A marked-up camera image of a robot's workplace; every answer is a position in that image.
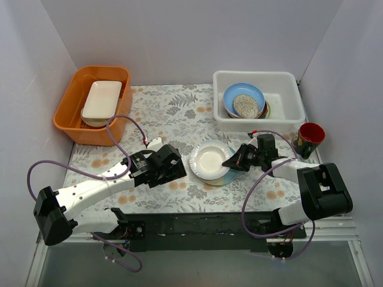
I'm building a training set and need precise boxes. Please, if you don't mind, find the white rectangular dish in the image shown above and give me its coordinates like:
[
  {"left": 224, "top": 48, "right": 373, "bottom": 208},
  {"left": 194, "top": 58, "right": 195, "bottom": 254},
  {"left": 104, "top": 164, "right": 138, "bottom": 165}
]
[{"left": 81, "top": 81, "right": 122, "bottom": 120}]

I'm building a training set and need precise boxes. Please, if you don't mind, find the light blue plate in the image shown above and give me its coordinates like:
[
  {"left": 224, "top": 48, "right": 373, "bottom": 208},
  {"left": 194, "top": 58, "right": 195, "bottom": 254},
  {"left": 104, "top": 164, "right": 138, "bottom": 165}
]
[{"left": 223, "top": 83, "right": 266, "bottom": 117}]

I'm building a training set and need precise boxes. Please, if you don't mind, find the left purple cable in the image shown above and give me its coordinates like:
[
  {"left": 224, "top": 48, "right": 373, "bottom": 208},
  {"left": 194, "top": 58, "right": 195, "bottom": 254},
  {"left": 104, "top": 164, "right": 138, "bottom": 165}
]
[{"left": 26, "top": 115, "right": 150, "bottom": 273}]

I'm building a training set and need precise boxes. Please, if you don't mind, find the aluminium frame rail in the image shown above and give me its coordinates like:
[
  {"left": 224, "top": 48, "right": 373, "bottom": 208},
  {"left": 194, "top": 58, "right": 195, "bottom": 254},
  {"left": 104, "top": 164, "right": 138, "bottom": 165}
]
[{"left": 36, "top": 216, "right": 360, "bottom": 244}]

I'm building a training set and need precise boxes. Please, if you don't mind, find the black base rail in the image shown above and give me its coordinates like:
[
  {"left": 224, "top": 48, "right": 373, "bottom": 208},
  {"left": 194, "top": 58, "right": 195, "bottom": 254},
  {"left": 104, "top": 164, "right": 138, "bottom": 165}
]
[{"left": 92, "top": 208, "right": 288, "bottom": 252}]

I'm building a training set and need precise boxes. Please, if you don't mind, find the clear white plastic bin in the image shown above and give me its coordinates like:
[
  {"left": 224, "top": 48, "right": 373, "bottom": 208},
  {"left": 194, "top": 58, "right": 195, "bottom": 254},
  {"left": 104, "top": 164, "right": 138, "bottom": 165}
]
[{"left": 213, "top": 71, "right": 306, "bottom": 132}]

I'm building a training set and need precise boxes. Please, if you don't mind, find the cream and green plate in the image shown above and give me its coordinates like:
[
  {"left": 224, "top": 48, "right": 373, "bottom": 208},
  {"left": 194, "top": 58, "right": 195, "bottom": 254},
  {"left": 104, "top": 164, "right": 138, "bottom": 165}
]
[{"left": 265, "top": 101, "right": 272, "bottom": 119}]

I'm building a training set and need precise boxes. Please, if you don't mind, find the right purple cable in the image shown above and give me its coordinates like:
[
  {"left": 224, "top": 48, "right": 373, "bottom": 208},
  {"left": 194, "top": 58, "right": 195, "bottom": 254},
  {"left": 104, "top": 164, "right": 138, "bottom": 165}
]
[{"left": 241, "top": 130, "right": 317, "bottom": 260}]

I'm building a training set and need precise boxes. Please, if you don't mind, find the orange plastic bin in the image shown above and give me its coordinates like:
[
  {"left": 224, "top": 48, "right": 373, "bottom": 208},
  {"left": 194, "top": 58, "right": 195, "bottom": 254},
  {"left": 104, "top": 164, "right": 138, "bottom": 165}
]
[{"left": 53, "top": 66, "right": 132, "bottom": 146}]

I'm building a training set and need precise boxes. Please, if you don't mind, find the red and black mug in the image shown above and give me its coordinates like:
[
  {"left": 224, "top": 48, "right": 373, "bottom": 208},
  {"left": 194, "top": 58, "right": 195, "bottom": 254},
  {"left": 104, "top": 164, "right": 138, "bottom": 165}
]
[{"left": 291, "top": 122, "right": 326, "bottom": 160}]

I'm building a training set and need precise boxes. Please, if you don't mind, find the floral patterned table mat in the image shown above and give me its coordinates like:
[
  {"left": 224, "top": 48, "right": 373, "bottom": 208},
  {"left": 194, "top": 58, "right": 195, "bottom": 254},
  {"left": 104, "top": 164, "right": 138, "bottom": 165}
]
[{"left": 58, "top": 84, "right": 333, "bottom": 215}]

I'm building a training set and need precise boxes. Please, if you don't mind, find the white fluted plate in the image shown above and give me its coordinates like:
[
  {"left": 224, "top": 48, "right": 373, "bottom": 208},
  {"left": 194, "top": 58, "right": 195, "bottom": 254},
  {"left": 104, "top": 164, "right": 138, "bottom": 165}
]
[{"left": 189, "top": 140, "right": 234, "bottom": 181}]

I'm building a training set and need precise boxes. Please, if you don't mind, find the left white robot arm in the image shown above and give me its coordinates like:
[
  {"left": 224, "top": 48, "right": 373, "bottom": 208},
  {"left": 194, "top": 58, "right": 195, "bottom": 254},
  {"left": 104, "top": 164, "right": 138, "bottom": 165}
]
[{"left": 34, "top": 144, "right": 186, "bottom": 246}]

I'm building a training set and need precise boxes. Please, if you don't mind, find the pink plate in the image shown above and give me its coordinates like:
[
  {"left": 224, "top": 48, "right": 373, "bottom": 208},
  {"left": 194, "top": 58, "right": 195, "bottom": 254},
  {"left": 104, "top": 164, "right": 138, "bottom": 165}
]
[{"left": 226, "top": 110, "right": 240, "bottom": 118}]

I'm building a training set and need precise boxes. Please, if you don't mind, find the cream and blue plate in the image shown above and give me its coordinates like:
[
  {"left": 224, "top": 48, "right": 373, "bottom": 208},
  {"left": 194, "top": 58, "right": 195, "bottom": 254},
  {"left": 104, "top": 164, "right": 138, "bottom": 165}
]
[{"left": 199, "top": 146, "right": 238, "bottom": 186}]

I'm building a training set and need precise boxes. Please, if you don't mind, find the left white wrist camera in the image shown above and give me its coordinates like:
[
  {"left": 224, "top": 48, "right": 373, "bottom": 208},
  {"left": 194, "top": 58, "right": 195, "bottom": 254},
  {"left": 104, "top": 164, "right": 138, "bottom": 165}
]
[{"left": 147, "top": 137, "right": 163, "bottom": 151}]

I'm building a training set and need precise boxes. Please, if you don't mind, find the red brown round plate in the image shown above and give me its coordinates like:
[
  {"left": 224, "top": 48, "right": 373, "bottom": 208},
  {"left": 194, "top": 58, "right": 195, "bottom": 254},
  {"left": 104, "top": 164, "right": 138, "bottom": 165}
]
[{"left": 257, "top": 102, "right": 268, "bottom": 119}]

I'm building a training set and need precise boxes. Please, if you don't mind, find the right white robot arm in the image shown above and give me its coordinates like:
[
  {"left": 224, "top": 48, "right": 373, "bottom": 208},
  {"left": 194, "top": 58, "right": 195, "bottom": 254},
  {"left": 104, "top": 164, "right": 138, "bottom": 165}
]
[{"left": 222, "top": 131, "right": 354, "bottom": 238}]

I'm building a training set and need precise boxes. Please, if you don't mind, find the purple cable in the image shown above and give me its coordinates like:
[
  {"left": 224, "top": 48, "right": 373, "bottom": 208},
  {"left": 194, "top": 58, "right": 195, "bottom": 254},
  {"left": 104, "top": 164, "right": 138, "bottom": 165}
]
[
  {"left": 26, "top": 115, "right": 150, "bottom": 273},
  {"left": 241, "top": 130, "right": 317, "bottom": 260}
]

